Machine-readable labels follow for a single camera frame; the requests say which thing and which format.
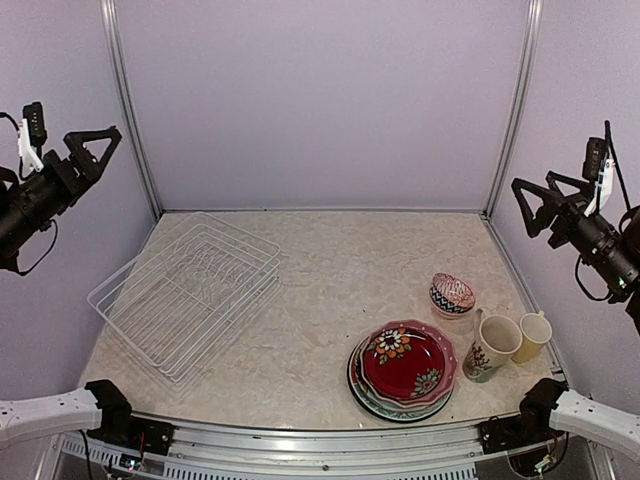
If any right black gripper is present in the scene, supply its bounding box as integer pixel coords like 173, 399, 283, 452
512, 171, 640, 294

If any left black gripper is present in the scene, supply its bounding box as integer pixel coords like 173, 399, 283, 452
0, 127, 122, 258

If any yellow ceramic mug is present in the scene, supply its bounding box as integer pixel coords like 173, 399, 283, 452
511, 311, 553, 363

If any blue white patterned bowl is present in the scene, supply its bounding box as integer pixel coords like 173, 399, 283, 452
429, 272, 476, 313

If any floral green mug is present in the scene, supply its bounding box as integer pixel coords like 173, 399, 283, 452
462, 308, 523, 383

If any white red patterned cup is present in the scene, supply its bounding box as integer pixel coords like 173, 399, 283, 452
430, 301, 474, 320

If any black rimmed plate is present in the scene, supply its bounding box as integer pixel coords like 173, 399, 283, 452
346, 350, 452, 424

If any red teal patterned plate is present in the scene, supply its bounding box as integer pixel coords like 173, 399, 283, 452
347, 360, 452, 423

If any light green flower plate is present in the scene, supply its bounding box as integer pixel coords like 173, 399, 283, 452
346, 372, 451, 412

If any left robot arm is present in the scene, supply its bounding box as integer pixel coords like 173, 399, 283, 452
1, 144, 148, 400

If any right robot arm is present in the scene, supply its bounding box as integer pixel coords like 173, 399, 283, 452
511, 171, 639, 462

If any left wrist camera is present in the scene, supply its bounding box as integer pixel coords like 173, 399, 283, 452
18, 101, 47, 175

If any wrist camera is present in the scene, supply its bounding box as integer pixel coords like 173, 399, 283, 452
18, 101, 47, 175
582, 119, 616, 217

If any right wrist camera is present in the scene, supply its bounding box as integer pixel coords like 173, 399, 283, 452
582, 119, 616, 217

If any left aluminium frame post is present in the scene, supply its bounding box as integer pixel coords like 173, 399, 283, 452
100, 0, 164, 221

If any aluminium frame post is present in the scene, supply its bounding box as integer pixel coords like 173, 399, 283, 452
100, 0, 164, 221
483, 0, 544, 222

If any white wire dish rack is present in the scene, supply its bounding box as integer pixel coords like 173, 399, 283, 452
87, 212, 281, 383

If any right aluminium frame post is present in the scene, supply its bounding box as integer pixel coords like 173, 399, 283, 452
483, 0, 544, 222

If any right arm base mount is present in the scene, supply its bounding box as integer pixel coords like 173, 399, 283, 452
477, 414, 564, 455

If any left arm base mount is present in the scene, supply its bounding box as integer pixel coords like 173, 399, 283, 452
88, 417, 175, 456

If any front aluminium rail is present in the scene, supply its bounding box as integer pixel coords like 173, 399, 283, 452
48, 395, 609, 480

